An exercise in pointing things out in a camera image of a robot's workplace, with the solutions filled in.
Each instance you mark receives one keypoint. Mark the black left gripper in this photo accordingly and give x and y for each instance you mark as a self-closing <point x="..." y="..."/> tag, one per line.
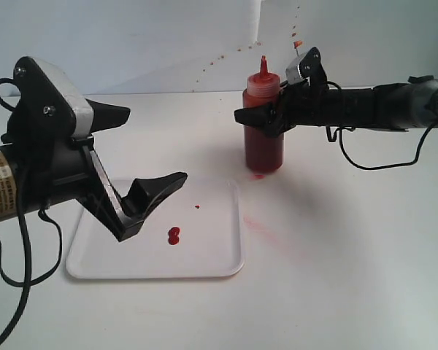
<point x="55" y="170"/>

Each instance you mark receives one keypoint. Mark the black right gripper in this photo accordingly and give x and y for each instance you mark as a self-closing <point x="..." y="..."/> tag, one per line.
<point x="296" y="106"/>

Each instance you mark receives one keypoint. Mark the red ketchup squeeze bottle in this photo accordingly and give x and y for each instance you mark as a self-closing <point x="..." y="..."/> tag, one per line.
<point x="263" y="153"/>

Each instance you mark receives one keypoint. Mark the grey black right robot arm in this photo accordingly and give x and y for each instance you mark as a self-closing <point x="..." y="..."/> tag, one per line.
<point x="392" y="107"/>

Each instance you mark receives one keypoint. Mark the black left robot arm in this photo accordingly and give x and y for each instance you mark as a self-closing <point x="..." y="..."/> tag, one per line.
<point x="11" y="190"/>

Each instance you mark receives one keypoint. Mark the red ketchup blob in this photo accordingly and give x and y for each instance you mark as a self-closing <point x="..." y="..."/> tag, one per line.
<point x="174" y="236"/>

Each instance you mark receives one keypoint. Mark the white rectangular tray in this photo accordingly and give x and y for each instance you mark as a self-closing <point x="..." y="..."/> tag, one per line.
<point x="195" y="234"/>

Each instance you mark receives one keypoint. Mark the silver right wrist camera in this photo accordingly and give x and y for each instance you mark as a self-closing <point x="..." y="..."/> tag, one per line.
<point x="303" y="66"/>

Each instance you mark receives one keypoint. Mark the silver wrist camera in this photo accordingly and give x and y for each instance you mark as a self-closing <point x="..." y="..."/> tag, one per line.
<point x="50" y="109"/>
<point x="303" y="66"/>

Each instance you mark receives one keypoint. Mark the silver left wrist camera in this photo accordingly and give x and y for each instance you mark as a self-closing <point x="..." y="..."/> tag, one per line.
<point x="50" y="109"/>

